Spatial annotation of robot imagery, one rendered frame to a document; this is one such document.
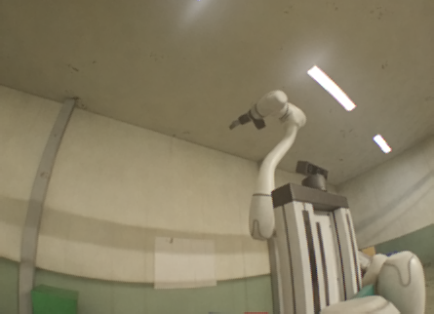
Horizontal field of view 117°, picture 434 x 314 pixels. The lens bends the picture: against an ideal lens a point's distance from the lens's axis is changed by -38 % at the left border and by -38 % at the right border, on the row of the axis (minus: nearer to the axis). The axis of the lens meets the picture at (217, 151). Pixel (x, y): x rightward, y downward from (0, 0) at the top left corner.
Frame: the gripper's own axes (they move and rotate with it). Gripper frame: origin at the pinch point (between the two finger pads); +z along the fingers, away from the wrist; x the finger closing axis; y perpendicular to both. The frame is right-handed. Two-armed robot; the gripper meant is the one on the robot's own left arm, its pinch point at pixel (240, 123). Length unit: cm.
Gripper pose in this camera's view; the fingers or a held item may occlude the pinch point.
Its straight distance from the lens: 130.4
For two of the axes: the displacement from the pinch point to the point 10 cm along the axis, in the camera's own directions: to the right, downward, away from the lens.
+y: -4.3, -9.0, 0.3
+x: -7.8, 3.5, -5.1
